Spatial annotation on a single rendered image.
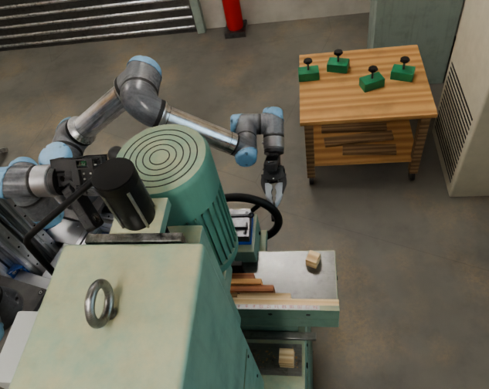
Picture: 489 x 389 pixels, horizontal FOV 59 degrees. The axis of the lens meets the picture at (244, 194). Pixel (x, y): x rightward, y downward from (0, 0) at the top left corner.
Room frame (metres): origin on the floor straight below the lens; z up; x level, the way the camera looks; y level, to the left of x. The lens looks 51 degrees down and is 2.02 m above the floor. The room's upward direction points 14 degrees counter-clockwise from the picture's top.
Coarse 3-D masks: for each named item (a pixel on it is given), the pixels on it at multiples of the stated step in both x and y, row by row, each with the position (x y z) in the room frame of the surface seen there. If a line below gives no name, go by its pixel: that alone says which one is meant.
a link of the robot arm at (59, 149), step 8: (48, 144) 1.22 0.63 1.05; (56, 144) 1.21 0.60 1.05; (64, 144) 1.20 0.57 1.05; (72, 144) 1.23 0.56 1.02; (40, 152) 1.20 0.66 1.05; (48, 152) 1.19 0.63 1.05; (56, 152) 1.18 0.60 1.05; (64, 152) 1.17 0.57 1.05; (72, 152) 1.19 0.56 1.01; (80, 152) 1.22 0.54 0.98; (40, 160) 1.16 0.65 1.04; (48, 160) 1.15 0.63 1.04
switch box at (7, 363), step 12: (24, 312) 0.32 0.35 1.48; (36, 312) 0.32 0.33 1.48; (12, 324) 0.31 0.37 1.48; (24, 324) 0.30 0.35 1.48; (12, 336) 0.29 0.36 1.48; (24, 336) 0.29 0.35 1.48; (12, 348) 0.27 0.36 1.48; (0, 360) 0.26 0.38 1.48; (12, 360) 0.26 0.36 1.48; (0, 372) 0.24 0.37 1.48; (12, 372) 0.24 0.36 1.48; (0, 384) 0.23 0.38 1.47
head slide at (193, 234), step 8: (176, 232) 0.44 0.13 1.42; (184, 232) 0.44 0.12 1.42; (192, 232) 0.43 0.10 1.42; (200, 232) 0.43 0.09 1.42; (192, 240) 0.42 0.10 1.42; (200, 240) 0.41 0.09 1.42; (208, 240) 0.44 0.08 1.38; (208, 248) 0.43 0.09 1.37; (216, 264) 0.43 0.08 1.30; (216, 272) 0.42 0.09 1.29; (224, 280) 0.44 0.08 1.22; (224, 288) 0.42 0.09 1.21; (232, 304) 0.43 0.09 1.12; (240, 320) 0.43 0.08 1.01
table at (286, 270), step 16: (272, 256) 0.65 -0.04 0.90; (288, 256) 0.63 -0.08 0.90; (304, 256) 0.62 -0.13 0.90; (256, 272) 0.61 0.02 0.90; (272, 272) 0.60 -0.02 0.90; (288, 272) 0.58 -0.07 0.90; (304, 272) 0.57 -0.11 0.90; (320, 272) 0.56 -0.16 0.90; (336, 272) 0.55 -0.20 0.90; (288, 288) 0.54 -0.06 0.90; (304, 288) 0.52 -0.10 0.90; (320, 288) 0.51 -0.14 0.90; (336, 288) 0.50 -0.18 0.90; (256, 320) 0.48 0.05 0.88; (272, 320) 0.46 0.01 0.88; (288, 320) 0.45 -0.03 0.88; (304, 320) 0.44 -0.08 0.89; (320, 320) 0.43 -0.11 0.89; (336, 320) 0.42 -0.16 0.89
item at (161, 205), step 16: (112, 160) 0.44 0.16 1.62; (128, 160) 0.43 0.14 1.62; (96, 176) 0.42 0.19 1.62; (112, 176) 0.41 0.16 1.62; (128, 176) 0.40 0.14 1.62; (112, 192) 0.38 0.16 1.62; (128, 192) 0.39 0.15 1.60; (144, 192) 0.42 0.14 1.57; (112, 208) 0.40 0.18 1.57; (128, 208) 0.39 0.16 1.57; (144, 208) 0.40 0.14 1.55; (160, 208) 0.42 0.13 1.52; (112, 224) 0.41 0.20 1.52; (128, 224) 0.39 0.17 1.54; (144, 224) 0.39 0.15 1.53; (160, 224) 0.39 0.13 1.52
